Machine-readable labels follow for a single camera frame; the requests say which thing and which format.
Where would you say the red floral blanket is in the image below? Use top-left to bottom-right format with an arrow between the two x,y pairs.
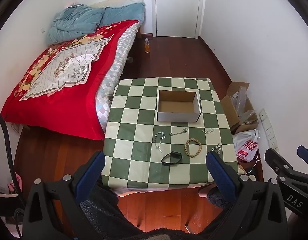
1,20 -> 141,141

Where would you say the pale checkered bed sheet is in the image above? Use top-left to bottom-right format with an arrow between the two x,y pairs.
95,24 -> 141,134

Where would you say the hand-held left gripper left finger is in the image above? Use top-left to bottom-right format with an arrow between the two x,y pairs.
23,151 -> 106,240

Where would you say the blue pillow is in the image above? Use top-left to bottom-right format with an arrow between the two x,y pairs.
98,2 -> 146,27

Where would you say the silver pendant chain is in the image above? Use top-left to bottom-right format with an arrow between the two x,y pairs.
169,127 -> 189,137

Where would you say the black cable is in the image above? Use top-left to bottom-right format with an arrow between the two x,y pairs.
0,104 -> 27,240

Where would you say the thick silver chain bracelet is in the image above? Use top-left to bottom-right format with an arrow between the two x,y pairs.
210,142 -> 222,156

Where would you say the green checkered table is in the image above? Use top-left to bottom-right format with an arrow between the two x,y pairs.
101,77 -> 239,193

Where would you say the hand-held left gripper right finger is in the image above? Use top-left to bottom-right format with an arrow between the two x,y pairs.
205,151 -> 288,240

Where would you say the clear plastic packaging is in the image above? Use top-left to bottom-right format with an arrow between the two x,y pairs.
230,85 -> 258,125

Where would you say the brown cardboard box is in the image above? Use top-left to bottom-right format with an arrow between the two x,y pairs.
220,81 -> 259,135

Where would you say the silver beaded bracelet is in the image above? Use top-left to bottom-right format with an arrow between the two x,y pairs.
155,131 -> 166,153

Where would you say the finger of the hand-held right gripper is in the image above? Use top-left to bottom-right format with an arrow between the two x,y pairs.
297,145 -> 308,167
265,148 -> 293,173

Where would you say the white plastic bag red print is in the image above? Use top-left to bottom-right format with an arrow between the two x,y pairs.
232,129 -> 260,163

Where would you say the white wall socket strip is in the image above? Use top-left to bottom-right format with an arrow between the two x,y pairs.
258,108 -> 280,153

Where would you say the black wristband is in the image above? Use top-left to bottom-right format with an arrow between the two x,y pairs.
161,151 -> 183,166

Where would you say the blue duvet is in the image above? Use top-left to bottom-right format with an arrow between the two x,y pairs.
46,4 -> 106,44

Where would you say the dark fuzzy cloth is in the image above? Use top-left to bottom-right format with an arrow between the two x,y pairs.
80,180 -> 142,230

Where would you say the white door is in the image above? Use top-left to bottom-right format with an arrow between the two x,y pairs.
151,0 -> 207,39

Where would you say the small white cardboard box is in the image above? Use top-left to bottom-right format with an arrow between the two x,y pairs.
156,90 -> 202,123

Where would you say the pink object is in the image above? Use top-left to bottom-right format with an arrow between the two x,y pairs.
7,172 -> 23,193

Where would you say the wooden bead bracelet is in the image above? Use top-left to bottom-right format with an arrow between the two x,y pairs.
184,138 -> 202,158

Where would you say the white printed scarf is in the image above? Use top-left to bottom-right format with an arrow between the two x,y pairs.
18,35 -> 114,102

